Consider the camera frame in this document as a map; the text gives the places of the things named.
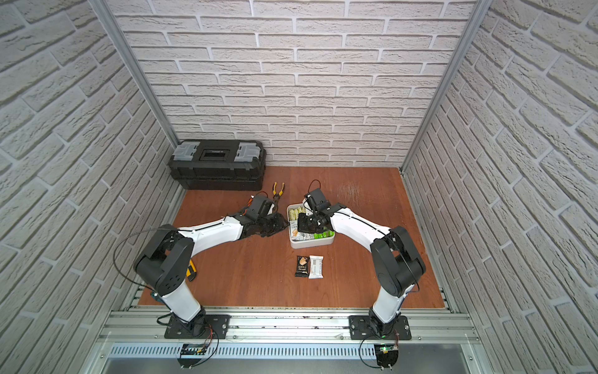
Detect grey storage box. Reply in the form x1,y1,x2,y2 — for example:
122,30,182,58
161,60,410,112
287,204,335,249

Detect pale yellow cookie packet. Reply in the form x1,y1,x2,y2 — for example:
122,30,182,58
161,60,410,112
288,207,302,221

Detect white cookie packet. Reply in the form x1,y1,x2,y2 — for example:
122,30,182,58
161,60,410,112
308,256,323,279

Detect right controller board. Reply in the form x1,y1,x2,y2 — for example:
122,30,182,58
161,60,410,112
374,344,400,370

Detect black cookie packet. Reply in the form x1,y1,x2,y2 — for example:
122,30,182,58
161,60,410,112
294,256,309,277

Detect left aluminium frame post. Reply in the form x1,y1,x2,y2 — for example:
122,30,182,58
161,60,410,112
90,0,179,148

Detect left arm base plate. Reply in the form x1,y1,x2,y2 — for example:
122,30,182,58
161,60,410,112
164,314,231,340

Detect controller board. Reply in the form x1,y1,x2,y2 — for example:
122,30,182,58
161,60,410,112
374,344,400,370
178,344,212,369

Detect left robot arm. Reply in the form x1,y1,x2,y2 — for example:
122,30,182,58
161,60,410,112
133,195,289,324

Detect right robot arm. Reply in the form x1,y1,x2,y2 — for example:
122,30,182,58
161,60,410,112
297,189,426,335

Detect aluminium front rail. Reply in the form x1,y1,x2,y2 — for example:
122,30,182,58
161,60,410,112
98,306,481,344

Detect left controller board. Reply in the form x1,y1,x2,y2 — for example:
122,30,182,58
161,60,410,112
178,344,212,369

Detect yellow handled small pliers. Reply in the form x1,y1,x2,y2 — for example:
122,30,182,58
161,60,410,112
273,182,285,205

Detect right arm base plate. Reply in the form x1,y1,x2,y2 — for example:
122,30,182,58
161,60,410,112
348,315,412,341

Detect aluminium frame post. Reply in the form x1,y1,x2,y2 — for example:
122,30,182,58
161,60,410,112
400,0,493,175
90,0,179,148

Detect black toolbox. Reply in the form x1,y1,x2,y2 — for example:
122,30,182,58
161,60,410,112
168,140,266,191

